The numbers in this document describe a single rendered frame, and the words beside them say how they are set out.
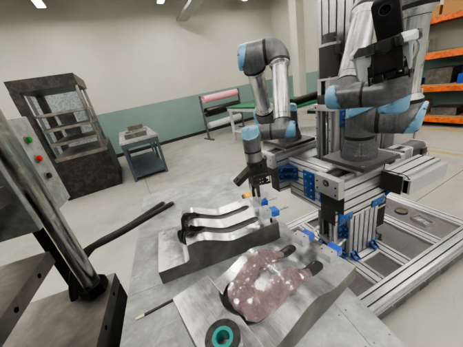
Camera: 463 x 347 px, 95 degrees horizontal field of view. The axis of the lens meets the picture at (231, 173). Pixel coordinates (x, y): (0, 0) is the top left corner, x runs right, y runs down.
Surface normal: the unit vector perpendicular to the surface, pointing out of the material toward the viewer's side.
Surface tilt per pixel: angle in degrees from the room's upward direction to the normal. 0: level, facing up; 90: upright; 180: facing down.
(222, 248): 90
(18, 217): 90
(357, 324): 0
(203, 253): 90
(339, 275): 0
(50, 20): 90
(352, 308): 0
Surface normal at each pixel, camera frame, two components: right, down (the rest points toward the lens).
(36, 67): 0.45, 0.27
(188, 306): -0.18, -0.90
